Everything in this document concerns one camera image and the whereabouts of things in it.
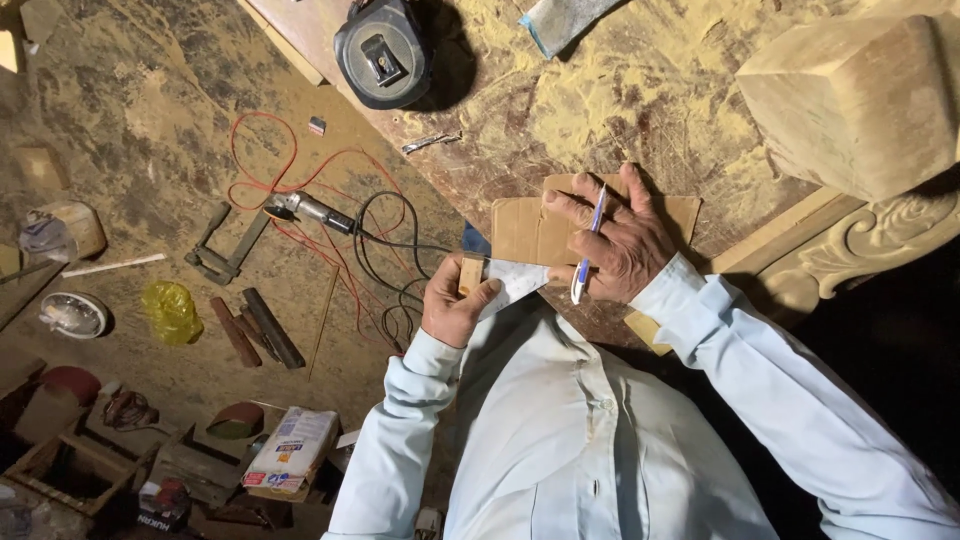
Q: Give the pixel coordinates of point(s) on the person's left hand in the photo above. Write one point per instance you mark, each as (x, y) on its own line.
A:
(446, 311)

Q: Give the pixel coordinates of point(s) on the person's right hand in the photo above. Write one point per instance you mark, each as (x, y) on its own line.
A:
(630, 244)

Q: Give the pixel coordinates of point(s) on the blue and white pen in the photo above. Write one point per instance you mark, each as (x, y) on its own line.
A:
(583, 270)

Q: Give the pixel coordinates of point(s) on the brown cardboard piece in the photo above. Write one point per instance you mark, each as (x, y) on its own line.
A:
(525, 232)

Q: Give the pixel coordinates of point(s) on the thin wooden stick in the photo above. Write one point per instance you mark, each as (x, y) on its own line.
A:
(324, 322)

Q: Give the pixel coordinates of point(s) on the light wooden batten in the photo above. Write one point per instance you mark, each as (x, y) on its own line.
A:
(772, 238)

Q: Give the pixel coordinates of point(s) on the grey angle grinder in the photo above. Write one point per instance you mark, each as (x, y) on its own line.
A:
(311, 208)

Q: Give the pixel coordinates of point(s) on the shiny metal drill bit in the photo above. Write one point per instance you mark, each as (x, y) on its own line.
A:
(429, 142)

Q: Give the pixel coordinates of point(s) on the dark flat metal bar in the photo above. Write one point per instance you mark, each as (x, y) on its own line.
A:
(274, 328)

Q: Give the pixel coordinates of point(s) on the person's white shirt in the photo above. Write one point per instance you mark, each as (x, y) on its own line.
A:
(570, 442)

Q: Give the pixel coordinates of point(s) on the white printed carton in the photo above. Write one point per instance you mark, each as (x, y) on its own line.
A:
(292, 450)

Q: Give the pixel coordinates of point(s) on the reddish brown flat file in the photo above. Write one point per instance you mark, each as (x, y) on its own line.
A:
(235, 331)

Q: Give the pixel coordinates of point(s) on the metal clamp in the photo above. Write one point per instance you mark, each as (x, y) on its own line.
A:
(225, 255)

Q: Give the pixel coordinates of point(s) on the grey sandpaper sheet blue edge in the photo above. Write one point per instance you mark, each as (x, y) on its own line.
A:
(559, 22)

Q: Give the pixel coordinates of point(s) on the carved wooden panel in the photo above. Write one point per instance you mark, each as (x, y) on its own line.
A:
(862, 244)

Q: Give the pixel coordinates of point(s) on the red sanding disc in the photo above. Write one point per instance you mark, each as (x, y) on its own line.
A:
(236, 420)
(71, 382)

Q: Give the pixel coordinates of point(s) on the black tape measure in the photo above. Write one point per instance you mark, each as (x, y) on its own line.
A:
(382, 56)

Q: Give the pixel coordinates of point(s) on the large plain wooden block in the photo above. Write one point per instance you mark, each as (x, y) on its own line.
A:
(855, 105)

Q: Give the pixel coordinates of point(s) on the yellow plastic bag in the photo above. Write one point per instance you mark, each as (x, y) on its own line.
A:
(172, 311)

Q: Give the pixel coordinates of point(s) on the wooden plank strip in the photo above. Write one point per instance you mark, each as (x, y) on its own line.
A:
(285, 41)

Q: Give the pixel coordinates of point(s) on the white thin stick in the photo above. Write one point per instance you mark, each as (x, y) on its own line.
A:
(112, 265)

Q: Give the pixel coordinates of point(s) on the red and black box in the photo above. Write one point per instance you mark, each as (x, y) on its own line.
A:
(163, 506)

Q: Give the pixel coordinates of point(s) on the rounded wooden offcut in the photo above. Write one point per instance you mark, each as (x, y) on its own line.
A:
(88, 225)

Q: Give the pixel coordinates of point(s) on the white bowl with plastic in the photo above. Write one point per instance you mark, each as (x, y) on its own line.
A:
(73, 315)

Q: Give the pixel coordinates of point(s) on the clear plastic bag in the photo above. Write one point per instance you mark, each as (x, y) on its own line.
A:
(45, 236)

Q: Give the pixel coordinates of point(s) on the wooden crate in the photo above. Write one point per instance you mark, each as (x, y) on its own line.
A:
(67, 472)

